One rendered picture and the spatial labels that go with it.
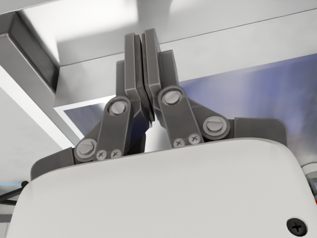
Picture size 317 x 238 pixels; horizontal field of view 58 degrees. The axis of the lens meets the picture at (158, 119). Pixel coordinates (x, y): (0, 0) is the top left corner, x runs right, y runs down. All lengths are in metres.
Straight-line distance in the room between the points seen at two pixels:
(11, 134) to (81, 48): 1.82
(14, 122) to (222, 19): 1.74
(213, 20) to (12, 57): 0.12
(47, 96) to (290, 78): 0.18
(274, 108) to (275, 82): 0.04
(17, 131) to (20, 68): 1.78
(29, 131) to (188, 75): 1.80
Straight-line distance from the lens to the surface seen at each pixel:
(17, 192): 2.60
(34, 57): 0.18
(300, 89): 0.26
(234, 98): 0.24
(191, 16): 0.18
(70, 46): 0.19
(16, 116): 1.82
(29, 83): 0.19
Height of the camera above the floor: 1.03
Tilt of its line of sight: 36 degrees down
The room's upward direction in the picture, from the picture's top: 174 degrees clockwise
